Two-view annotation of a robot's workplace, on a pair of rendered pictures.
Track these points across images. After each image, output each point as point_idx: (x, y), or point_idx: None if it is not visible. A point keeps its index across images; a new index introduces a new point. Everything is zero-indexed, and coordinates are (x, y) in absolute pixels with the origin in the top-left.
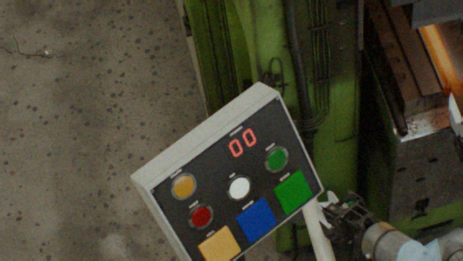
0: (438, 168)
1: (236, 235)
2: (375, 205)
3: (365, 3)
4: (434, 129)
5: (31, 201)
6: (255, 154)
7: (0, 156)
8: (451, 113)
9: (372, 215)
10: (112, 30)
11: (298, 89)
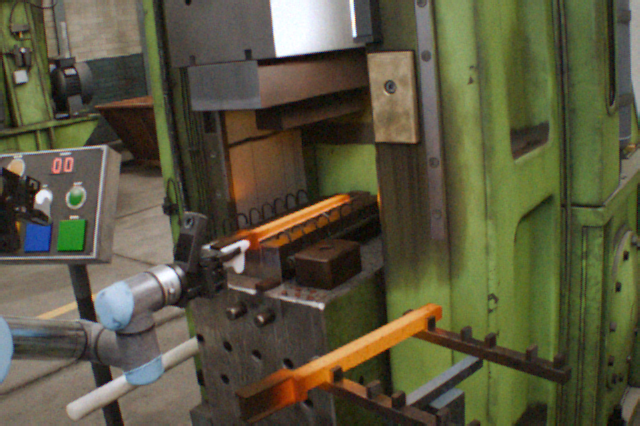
0: (237, 368)
1: (21, 237)
2: None
3: (294, 207)
4: None
5: (163, 393)
6: (66, 181)
7: (183, 369)
8: (211, 243)
9: (0, 167)
10: None
11: None
